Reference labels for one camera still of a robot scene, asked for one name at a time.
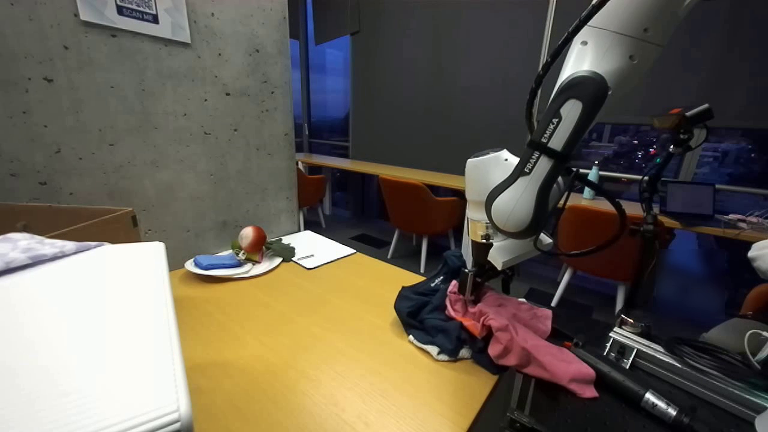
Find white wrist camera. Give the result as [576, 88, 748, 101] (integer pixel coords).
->
[487, 233, 557, 274]

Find orange chair white legs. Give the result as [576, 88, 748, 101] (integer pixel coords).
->
[296, 162, 332, 236]
[377, 176, 467, 275]
[548, 200, 677, 316]

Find blue sponge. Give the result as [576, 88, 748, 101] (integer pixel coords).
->
[192, 249, 246, 272]

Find long wooden desk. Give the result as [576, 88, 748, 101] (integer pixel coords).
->
[296, 150, 768, 278]

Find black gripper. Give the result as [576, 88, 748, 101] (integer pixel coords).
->
[461, 236, 505, 305]

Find dark laptop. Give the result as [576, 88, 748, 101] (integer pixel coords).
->
[661, 177, 719, 220]

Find white wall poster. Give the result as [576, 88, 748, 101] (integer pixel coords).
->
[74, 0, 196, 46]

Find white paper sheet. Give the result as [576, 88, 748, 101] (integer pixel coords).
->
[281, 227, 360, 272]

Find black camera stand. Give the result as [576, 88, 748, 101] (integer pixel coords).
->
[622, 101, 719, 321]

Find green leaf toy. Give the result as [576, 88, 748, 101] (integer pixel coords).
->
[264, 238, 298, 264]

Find white plastic box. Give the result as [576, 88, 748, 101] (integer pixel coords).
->
[0, 238, 197, 432]

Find brown cardboard box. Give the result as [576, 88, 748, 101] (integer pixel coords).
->
[0, 200, 144, 245]

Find dark blue shirt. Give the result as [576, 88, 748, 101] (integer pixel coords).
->
[391, 249, 514, 376]

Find pink shirt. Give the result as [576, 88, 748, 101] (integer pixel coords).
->
[444, 278, 601, 401]

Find teal bottle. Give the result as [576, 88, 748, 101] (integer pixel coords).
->
[583, 159, 604, 202]

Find patterned cloth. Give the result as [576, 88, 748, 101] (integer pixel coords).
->
[0, 230, 104, 275]

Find red apple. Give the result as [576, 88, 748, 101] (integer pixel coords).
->
[236, 224, 272, 258]

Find black tube silver end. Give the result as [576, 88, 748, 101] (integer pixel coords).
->
[572, 344, 694, 430]

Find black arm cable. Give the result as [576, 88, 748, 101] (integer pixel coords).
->
[524, 0, 635, 258]

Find silver metal rails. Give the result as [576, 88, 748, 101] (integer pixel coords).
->
[604, 311, 768, 422]

